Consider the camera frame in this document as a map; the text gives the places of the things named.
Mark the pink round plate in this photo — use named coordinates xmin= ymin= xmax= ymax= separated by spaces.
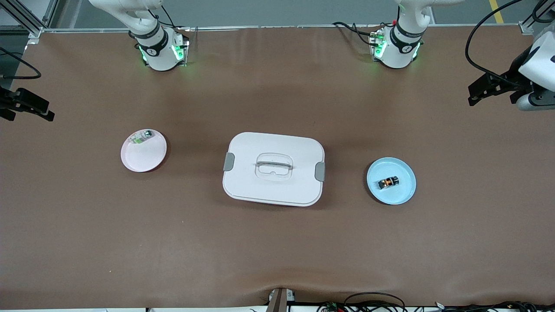
xmin=121 ymin=129 xmax=167 ymax=173

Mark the blue round plate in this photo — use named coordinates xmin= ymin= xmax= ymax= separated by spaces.
xmin=367 ymin=157 xmax=417 ymax=205

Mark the white lidded storage box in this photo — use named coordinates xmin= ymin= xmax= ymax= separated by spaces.
xmin=222 ymin=132 xmax=326 ymax=207

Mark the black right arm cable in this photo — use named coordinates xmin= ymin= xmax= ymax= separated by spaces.
xmin=0 ymin=45 xmax=42 ymax=81

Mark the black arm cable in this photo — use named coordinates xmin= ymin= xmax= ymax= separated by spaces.
xmin=0 ymin=45 xmax=42 ymax=81
xmin=465 ymin=0 xmax=555 ymax=85

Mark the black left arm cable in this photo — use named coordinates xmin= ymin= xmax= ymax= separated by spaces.
xmin=465 ymin=0 xmax=555 ymax=85

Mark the aluminium frame post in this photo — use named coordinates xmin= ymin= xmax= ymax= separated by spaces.
xmin=519 ymin=0 xmax=555 ymax=35
xmin=0 ymin=0 xmax=59 ymax=39

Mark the black left base cable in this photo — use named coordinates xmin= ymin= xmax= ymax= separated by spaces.
xmin=333 ymin=21 xmax=379 ymax=46

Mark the black base cable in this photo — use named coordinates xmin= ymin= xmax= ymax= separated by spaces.
xmin=150 ymin=4 xmax=191 ymax=32
xmin=333 ymin=21 xmax=379 ymax=46

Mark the black right base cable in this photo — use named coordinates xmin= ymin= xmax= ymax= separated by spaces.
xmin=150 ymin=4 xmax=191 ymax=32

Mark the clear table edge rail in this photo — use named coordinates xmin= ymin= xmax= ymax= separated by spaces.
xmin=41 ymin=24 xmax=523 ymax=33

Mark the black looped cable bundle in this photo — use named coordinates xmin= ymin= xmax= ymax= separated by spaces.
xmin=317 ymin=292 xmax=408 ymax=312

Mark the metal table edge bracket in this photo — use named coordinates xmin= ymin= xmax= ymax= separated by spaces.
xmin=267 ymin=287 xmax=296 ymax=312

